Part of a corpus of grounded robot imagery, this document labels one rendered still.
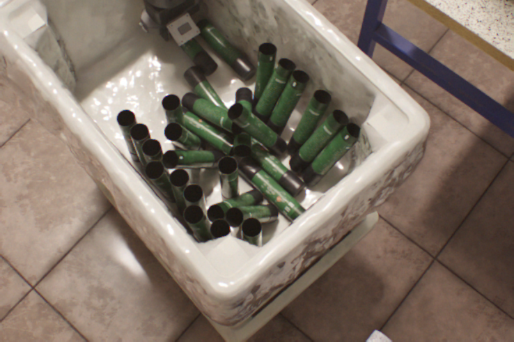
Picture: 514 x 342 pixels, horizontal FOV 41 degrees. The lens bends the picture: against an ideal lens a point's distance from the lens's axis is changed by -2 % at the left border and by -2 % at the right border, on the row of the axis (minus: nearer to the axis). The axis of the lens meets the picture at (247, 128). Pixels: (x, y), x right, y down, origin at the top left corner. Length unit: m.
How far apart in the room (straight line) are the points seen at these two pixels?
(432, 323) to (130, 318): 0.69
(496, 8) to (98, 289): 1.07
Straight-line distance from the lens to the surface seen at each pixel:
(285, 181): 1.21
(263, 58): 1.19
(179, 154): 1.12
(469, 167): 1.82
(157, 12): 1.27
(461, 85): 1.41
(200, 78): 1.30
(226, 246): 0.98
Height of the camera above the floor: 1.61
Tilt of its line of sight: 65 degrees down
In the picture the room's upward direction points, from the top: 1 degrees counter-clockwise
